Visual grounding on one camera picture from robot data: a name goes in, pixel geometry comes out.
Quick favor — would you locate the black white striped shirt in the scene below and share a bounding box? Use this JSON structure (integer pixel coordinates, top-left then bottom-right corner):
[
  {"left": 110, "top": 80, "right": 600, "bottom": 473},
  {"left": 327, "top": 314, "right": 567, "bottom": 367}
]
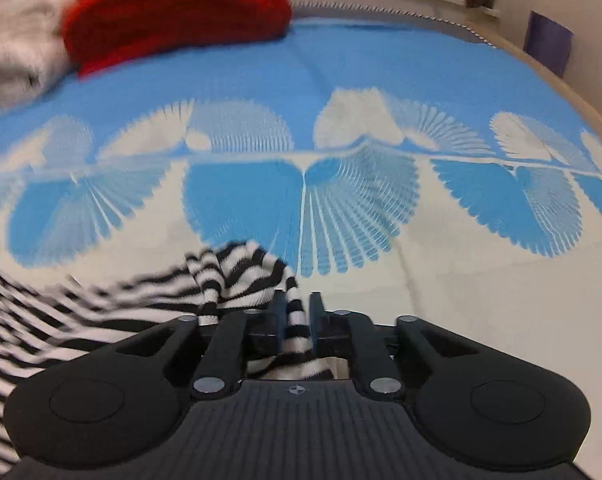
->
[{"left": 0, "top": 240, "right": 333, "bottom": 476}]

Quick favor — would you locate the blue white patterned bedsheet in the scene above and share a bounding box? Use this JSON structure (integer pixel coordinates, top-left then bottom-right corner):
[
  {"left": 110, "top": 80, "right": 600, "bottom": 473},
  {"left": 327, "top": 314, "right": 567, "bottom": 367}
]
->
[{"left": 0, "top": 14, "right": 602, "bottom": 411}]

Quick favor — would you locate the cream folded blanket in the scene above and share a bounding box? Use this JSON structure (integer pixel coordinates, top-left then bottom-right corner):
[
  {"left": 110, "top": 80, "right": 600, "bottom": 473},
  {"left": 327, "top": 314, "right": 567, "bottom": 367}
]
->
[{"left": 0, "top": 0, "right": 76, "bottom": 111}]

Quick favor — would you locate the purple box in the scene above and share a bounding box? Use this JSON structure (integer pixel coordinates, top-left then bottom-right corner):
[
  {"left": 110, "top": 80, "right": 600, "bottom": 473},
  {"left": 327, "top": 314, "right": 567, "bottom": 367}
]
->
[{"left": 523, "top": 11, "right": 574, "bottom": 78}]

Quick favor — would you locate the red folded blanket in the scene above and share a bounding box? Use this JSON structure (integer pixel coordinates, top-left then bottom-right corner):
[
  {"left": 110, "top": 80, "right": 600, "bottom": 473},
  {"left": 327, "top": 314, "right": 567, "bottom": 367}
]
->
[{"left": 61, "top": 0, "right": 292, "bottom": 75}]

